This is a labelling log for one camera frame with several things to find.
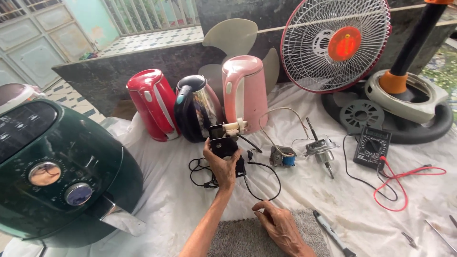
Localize metal fan motor with shaft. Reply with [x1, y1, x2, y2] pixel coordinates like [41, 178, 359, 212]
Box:
[305, 117, 340, 180]

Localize thin white motor wires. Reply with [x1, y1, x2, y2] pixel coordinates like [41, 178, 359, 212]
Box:
[258, 107, 315, 158]

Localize black and steel kettle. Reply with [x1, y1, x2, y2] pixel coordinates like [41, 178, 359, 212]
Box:
[174, 74, 224, 143]

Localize red electric kettle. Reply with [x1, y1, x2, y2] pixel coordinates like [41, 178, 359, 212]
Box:
[126, 69, 181, 143]

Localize small motor with blue coil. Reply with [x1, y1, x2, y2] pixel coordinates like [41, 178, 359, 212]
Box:
[269, 145, 297, 168]

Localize red multimeter probe lead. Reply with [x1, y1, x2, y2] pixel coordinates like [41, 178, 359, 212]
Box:
[373, 156, 447, 213]

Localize black multimeter probe lead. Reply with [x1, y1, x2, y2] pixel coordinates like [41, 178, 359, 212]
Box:
[342, 133, 399, 203]

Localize grey-handled screwdriver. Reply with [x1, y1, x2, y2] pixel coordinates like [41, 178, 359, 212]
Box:
[313, 209, 358, 257]

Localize black power cord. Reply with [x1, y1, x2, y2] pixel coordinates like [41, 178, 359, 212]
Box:
[188, 134, 282, 201]

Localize black round fan base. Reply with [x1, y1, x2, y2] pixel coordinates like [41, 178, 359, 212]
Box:
[321, 80, 454, 145]

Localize black digital multimeter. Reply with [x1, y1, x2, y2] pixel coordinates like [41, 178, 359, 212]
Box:
[353, 126, 392, 170]

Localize person's left hand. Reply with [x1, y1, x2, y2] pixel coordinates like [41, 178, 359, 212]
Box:
[203, 137, 244, 192]

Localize white and maroon appliance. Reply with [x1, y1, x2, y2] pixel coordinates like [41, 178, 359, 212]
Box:
[0, 83, 46, 115]

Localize cream plastic switch block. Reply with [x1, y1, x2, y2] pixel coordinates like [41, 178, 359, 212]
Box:
[222, 118, 249, 138]

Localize small metal pliers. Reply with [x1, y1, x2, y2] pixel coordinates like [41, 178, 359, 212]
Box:
[401, 232, 418, 250]

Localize red-rimmed wire fan guard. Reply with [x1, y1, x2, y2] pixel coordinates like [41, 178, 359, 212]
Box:
[281, 0, 392, 94]

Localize pink electric kettle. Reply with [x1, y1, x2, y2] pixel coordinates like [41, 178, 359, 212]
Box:
[222, 55, 269, 135]

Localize white table cloth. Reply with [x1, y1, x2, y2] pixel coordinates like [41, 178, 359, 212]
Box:
[3, 81, 457, 257]

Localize person's right hand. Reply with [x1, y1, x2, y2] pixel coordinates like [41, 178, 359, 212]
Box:
[251, 200, 310, 255]

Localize grey slotted plastic disc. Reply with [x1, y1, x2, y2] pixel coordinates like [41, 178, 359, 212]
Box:
[339, 99, 385, 135]

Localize black plastic switch housing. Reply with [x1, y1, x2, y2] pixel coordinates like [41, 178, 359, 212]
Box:
[209, 123, 247, 178]

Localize cream plastic ring housing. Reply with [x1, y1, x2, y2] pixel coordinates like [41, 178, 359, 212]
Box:
[364, 69, 450, 125]

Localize white metal window grille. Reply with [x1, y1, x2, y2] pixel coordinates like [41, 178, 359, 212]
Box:
[101, 0, 201, 37]

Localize grey metal panel door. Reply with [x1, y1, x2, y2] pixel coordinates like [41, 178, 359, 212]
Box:
[0, 0, 98, 90]

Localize black pole with orange collar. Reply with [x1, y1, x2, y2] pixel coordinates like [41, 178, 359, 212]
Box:
[378, 0, 455, 95]

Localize dark green air fryer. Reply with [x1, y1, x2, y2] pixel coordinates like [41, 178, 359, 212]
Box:
[0, 99, 147, 249]

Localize grey plastic fan blade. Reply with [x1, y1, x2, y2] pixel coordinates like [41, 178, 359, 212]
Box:
[198, 18, 280, 105]

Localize grey carpet mat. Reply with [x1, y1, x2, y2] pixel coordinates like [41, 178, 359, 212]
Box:
[207, 208, 331, 257]

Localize long thin metal tool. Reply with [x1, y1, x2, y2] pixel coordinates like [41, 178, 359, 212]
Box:
[424, 219, 457, 255]

